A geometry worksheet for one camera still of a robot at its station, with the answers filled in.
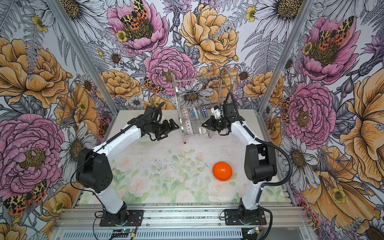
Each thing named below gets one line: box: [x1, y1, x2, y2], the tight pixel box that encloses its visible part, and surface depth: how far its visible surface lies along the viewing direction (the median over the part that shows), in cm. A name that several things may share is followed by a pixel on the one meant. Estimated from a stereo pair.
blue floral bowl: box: [190, 107, 199, 120], surface depth 107 cm
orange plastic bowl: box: [212, 161, 233, 182], surface depth 88 cm
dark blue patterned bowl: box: [182, 109, 190, 120], surface depth 104 cm
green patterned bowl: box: [184, 119, 194, 136], surface depth 98 cm
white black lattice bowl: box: [199, 126, 213, 139], surface depth 91 cm
